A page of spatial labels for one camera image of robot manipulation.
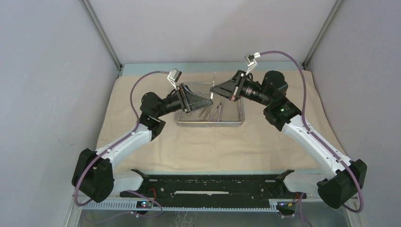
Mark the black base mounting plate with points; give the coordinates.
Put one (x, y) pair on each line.
(259, 186)

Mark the metal surgical instrument tray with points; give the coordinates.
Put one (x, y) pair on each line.
(223, 113)

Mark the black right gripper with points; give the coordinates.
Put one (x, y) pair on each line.
(232, 89)

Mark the beige cloth wrap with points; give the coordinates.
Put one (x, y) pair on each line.
(254, 147)

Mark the aluminium frame rail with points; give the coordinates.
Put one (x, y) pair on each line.
(132, 200)

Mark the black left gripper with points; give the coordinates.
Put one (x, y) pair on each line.
(190, 101)

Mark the metal surgical forceps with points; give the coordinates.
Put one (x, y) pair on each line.
(214, 114)

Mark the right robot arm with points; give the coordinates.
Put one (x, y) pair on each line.
(341, 177)

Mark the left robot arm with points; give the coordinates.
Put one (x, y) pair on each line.
(93, 176)

